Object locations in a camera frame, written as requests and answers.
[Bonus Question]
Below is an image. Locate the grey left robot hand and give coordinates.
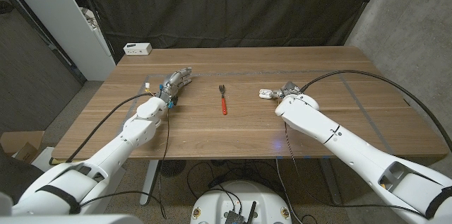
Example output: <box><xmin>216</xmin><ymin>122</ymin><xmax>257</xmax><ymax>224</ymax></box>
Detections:
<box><xmin>157</xmin><ymin>67</ymin><xmax>194</xmax><ymax>109</ymax></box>

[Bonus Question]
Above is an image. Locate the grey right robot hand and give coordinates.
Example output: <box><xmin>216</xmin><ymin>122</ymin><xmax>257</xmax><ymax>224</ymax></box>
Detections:
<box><xmin>271</xmin><ymin>81</ymin><xmax>303</xmax><ymax>100</ymax></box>

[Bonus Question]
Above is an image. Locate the white AirPods case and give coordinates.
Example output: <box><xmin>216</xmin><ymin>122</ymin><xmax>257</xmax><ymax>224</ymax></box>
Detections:
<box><xmin>258</xmin><ymin>88</ymin><xmax>275</xmax><ymax>100</ymax></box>

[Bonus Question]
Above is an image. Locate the white power strip box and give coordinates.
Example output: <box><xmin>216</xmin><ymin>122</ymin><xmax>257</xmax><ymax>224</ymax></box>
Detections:
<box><xmin>122</xmin><ymin>42</ymin><xmax>153</xmax><ymax>57</ymax></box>

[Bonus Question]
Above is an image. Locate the black round floor fan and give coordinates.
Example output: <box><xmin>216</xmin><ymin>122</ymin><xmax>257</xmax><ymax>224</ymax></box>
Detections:
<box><xmin>157</xmin><ymin>159</ymin><xmax>187</xmax><ymax>178</ymax></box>

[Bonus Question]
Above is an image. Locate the black fabric backdrop curtain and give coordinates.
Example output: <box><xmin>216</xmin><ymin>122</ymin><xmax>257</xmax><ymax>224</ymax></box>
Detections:
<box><xmin>79</xmin><ymin>0</ymin><xmax>381</xmax><ymax>64</ymax></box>

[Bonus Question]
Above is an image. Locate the grey table leg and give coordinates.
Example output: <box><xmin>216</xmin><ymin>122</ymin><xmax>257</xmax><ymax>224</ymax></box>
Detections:
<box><xmin>319</xmin><ymin>158</ymin><xmax>343</xmax><ymax>206</ymax></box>

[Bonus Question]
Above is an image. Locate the white table leg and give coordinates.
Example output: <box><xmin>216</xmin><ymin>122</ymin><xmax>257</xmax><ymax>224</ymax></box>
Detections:
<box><xmin>139</xmin><ymin>159</ymin><xmax>160</xmax><ymax>207</ymax></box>

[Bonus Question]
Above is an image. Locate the black backdrop stand pole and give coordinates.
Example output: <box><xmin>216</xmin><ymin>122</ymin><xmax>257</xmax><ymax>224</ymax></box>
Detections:
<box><xmin>343</xmin><ymin>0</ymin><xmax>388</xmax><ymax>47</ymax></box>

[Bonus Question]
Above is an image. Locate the white robot torso base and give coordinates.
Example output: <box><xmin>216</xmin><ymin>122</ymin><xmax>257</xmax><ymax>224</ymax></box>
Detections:
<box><xmin>190</xmin><ymin>180</ymin><xmax>294</xmax><ymax>224</ymax></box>

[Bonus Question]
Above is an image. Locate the white shelf cabinet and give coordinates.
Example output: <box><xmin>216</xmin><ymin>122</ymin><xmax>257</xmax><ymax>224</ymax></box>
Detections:
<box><xmin>0</xmin><ymin>0</ymin><xmax>117</xmax><ymax>82</ymax></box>

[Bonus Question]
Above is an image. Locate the black antenna device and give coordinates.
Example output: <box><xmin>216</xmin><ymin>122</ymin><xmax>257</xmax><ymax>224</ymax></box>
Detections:
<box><xmin>224</xmin><ymin>201</ymin><xmax>258</xmax><ymax>224</ymax></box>

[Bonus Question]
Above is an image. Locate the grey perforated partition panel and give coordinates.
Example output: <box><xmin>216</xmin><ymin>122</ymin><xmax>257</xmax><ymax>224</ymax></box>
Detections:
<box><xmin>0</xmin><ymin>0</ymin><xmax>88</xmax><ymax>135</ymax></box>

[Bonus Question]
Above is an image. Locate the brown cardboard box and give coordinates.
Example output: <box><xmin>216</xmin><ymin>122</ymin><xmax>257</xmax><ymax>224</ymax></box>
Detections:
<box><xmin>0</xmin><ymin>130</ymin><xmax>46</xmax><ymax>164</ymax></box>

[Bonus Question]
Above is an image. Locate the red-handled black fork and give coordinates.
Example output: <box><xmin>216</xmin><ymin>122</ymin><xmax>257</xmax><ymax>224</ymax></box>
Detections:
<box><xmin>218</xmin><ymin>84</ymin><xmax>228</xmax><ymax>116</ymax></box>

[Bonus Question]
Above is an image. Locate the thin black hanging cable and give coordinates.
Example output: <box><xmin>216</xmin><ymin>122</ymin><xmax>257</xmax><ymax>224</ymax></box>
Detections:
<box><xmin>157</xmin><ymin>107</ymin><xmax>171</xmax><ymax>220</ymax></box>

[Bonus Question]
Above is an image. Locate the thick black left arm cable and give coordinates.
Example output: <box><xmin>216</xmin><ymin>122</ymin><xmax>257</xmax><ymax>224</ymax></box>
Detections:
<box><xmin>65</xmin><ymin>92</ymin><xmax>160</xmax><ymax>164</ymax></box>

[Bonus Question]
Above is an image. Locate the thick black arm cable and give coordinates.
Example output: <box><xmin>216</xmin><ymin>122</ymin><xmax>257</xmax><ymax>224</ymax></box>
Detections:
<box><xmin>299</xmin><ymin>69</ymin><xmax>452</xmax><ymax>153</ymax></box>
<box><xmin>65</xmin><ymin>92</ymin><xmax>160</xmax><ymax>164</ymax></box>

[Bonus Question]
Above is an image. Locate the black floor cable tangle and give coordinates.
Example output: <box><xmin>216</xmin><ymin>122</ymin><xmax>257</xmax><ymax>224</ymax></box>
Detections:
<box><xmin>186</xmin><ymin>159</ymin><xmax>283</xmax><ymax>202</ymax></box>

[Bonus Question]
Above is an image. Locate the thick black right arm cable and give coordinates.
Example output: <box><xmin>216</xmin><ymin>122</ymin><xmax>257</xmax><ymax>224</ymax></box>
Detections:
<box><xmin>299</xmin><ymin>69</ymin><xmax>452</xmax><ymax>153</ymax></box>

